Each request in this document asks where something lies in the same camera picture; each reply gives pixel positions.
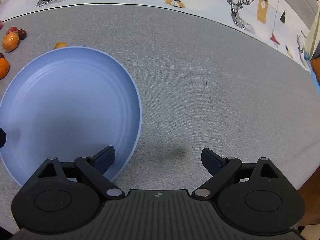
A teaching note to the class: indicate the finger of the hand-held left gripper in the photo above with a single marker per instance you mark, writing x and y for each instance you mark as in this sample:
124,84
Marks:
2,137

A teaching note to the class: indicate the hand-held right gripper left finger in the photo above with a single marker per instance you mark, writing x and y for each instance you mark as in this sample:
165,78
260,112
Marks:
105,158

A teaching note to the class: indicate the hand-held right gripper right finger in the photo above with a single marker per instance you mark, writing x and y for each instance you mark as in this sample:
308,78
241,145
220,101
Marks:
212,161

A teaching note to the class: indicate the blue plate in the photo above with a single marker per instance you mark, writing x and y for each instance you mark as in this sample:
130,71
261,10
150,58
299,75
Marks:
70,105

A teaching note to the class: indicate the orange tangerine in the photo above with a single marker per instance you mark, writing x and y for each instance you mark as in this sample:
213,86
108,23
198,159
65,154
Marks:
3,68

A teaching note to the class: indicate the small yellow round fruit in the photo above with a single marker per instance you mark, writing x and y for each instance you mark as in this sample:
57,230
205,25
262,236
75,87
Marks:
60,45

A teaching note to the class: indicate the wrapped orange fruit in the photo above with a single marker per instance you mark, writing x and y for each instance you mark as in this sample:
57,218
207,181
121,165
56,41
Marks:
10,42

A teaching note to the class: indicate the dark red round fruit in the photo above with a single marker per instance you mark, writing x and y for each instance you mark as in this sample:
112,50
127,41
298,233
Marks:
22,33

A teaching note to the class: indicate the wrapped red fruit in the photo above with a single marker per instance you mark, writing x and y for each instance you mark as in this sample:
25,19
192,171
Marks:
12,30

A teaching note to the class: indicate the small red fruit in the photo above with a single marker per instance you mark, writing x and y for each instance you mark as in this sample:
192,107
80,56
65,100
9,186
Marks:
0,25

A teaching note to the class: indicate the orange object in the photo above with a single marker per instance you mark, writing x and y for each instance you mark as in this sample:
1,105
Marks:
315,67

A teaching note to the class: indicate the pale yellow cloth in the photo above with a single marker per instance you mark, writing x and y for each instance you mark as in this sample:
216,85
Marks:
313,37

